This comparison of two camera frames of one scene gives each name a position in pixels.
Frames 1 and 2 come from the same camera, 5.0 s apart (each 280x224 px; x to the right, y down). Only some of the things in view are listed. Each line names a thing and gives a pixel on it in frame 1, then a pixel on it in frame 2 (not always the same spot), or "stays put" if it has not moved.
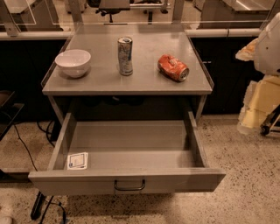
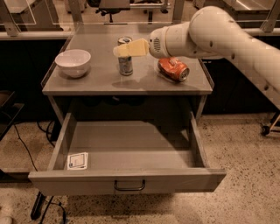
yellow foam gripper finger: x=262 y=98 → x=138 y=47
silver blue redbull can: x=124 y=49 stays put
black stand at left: x=9 y=111 stays put
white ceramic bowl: x=73 y=62 stays put
